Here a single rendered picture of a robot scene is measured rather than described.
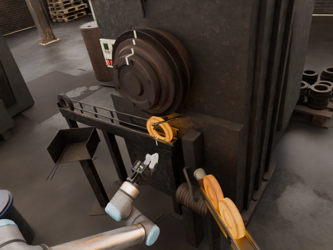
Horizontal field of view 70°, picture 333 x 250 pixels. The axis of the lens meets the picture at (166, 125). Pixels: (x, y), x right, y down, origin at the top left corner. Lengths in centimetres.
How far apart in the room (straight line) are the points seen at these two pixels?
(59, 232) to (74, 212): 18
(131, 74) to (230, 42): 47
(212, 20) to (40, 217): 198
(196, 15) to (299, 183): 158
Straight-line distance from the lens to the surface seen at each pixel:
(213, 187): 108
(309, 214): 206
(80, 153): 174
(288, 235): 192
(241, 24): 106
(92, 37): 408
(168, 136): 140
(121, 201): 118
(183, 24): 119
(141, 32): 116
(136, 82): 116
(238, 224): 99
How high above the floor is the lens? 160
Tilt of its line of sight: 35 degrees down
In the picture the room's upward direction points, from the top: 9 degrees counter-clockwise
